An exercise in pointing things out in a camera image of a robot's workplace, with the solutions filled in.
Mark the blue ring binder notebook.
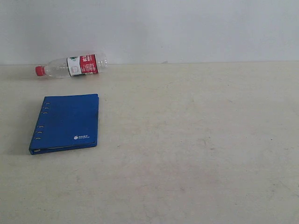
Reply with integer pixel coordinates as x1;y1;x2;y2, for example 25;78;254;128
29;94;99;155

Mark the clear bottle red cap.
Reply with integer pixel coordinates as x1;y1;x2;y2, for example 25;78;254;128
35;53;108;78

